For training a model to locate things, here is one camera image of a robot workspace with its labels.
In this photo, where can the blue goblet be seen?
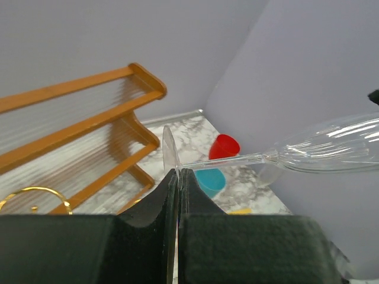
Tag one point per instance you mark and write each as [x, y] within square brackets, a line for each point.
[211, 181]

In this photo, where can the red goblet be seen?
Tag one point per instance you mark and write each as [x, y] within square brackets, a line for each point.
[224, 146]

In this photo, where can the clear wine glass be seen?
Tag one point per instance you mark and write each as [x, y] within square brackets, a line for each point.
[343, 145]

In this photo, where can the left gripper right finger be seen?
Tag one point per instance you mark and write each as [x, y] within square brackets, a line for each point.
[216, 247]

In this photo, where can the wooden two-tier shelf rack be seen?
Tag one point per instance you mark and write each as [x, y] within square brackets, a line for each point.
[83, 139]

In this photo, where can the gold wire wine glass rack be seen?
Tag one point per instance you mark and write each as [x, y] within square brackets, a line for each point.
[32, 199]

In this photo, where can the yellow padded envelope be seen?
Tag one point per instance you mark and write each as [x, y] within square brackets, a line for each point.
[245, 211]

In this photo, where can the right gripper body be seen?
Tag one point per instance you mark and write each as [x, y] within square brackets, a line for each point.
[374, 96]

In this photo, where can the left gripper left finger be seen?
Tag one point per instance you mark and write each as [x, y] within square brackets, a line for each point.
[136, 246]

